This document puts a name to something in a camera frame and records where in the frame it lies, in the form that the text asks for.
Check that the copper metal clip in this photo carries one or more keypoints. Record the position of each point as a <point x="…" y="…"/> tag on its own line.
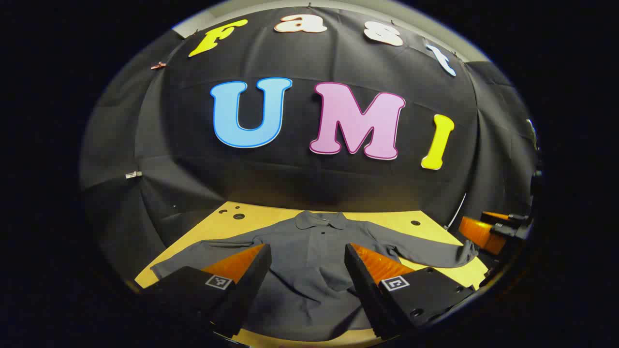
<point x="158" y="65"/>

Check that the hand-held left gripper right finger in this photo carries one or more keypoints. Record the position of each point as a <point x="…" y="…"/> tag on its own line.
<point x="362" y="290"/>

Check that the grey long-sleeved polo shirt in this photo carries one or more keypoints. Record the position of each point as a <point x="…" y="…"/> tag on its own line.
<point x="314" y="261"/>

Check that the black backdrop cloth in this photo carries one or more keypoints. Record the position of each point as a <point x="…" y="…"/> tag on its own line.
<point x="300" y="179"/>

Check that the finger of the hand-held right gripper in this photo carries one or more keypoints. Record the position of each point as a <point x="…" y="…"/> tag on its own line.
<point x="495" y="216"/>
<point x="478" y="234"/>

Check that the silver metal clip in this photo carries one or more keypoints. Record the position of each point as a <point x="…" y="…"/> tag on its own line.
<point x="133" y="175"/>

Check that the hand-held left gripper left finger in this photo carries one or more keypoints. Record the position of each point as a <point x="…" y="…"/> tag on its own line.
<point x="251" y="285"/>

